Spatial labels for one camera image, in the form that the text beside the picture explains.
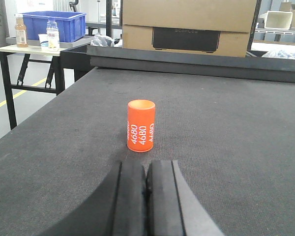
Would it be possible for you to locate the clear plastic bottle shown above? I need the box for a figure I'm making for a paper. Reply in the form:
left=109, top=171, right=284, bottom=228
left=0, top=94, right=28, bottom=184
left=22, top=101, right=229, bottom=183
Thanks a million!
left=46, top=18, right=60, bottom=51

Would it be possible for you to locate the lower cardboard box black print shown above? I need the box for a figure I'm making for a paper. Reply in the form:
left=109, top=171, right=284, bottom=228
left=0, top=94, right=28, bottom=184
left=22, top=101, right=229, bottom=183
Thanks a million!
left=122, top=25, right=250, bottom=57

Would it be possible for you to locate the black-legged side table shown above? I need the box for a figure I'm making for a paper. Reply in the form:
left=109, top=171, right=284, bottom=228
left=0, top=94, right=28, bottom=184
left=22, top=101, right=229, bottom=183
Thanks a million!
left=0, top=35, right=94, bottom=130

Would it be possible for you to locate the white paper cup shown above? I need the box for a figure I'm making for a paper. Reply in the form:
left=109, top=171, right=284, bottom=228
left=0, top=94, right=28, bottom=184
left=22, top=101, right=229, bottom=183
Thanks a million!
left=38, top=34, right=49, bottom=51

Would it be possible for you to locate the orange cylindrical capacitor 4680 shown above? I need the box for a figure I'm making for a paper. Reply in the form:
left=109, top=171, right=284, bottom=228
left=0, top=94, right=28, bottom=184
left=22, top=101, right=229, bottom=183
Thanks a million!
left=127, top=99, right=156, bottom=152

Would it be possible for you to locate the orange juice bottle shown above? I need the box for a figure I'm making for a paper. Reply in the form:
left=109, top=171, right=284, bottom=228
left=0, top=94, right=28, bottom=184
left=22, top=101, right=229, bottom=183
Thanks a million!
left=15, top=13, right=28, bottom=48

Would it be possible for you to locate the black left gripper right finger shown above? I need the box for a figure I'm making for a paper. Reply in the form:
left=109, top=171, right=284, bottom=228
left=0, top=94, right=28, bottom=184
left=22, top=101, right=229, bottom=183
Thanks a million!
left=147, top=160, right=223, bottom=236

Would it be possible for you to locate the crumpled plastic bag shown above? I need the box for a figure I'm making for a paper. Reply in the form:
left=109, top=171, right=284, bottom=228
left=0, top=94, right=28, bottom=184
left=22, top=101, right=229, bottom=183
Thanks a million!
left=90, top=33, right=123, bottom=48

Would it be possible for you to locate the white open box on shelf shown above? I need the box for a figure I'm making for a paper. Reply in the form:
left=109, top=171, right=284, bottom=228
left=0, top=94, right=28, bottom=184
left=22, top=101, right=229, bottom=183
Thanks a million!
left=259, top=11, right=293, bottom=30

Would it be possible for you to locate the blue plastic crate on table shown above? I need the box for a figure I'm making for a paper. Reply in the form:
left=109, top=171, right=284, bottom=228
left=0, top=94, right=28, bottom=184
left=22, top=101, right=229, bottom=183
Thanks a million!
left=22, top=11, right=87, bottom=43

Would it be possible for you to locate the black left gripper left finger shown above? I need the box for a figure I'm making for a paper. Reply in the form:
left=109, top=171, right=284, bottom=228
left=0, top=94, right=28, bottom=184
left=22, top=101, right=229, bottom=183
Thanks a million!
left=41, top=161, right=146, bottom=236

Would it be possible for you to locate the large cardboard box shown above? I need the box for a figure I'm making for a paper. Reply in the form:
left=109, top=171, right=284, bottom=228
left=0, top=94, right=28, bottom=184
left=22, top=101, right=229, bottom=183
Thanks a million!
left=122, top=0, right=257, bottom=32

